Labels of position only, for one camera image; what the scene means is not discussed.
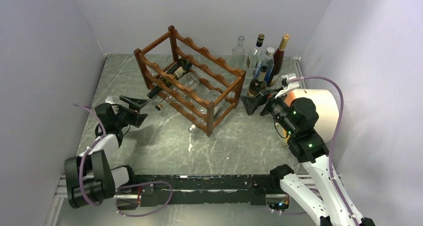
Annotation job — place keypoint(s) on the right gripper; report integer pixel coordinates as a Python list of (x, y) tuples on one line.
[(251, 103)]

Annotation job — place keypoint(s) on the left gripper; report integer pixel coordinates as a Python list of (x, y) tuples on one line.
[(135, 104)]

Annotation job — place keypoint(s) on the blue square glass bottle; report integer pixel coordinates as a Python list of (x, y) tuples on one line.
[(266, 59)]

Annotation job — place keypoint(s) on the clear square whisky bottle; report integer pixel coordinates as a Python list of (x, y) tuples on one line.
[(254, 55)]

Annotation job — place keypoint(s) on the clear round glass bottle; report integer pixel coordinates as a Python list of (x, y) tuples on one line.
[(238, 54)]

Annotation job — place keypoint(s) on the brown bottle gold foil top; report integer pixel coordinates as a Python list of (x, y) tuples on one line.
[(278, 60)]

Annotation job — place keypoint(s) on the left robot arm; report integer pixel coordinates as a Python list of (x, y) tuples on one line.
[(88, 176)]

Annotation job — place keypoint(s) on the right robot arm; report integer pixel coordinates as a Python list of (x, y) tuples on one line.
[(332, 207)]

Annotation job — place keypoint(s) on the clear bottle white cap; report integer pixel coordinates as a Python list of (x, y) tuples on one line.
[(210, 96)]

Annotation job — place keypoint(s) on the brown wooden wine rack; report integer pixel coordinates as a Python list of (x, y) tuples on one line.
[(184, 82)]

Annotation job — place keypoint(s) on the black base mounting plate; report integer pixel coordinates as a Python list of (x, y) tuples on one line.
[(156, 190)]

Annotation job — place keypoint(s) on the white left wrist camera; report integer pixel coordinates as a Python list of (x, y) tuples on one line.
[(109, 100)]

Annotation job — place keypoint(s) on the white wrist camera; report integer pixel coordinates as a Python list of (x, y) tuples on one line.
[(288, 84), (109, 100)]

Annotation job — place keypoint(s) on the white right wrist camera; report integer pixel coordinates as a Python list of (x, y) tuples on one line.
[(288, 84)]

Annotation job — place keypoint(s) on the aluminium rail frame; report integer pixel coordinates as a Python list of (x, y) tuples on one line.
[(296, 63)]

